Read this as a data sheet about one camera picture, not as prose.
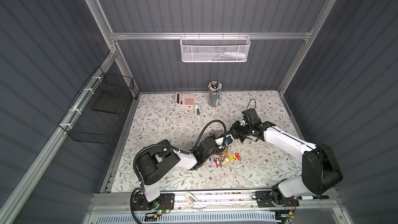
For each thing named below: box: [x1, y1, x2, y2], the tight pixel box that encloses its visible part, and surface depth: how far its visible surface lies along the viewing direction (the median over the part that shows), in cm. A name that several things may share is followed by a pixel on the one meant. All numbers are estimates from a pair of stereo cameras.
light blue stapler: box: [194, 103, 203, 117], surface depth 109 cm
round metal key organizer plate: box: [209, 147, 236, 168], surface depth 88 cm
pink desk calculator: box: [175, 92, 195, 106], surface depth 115 cm
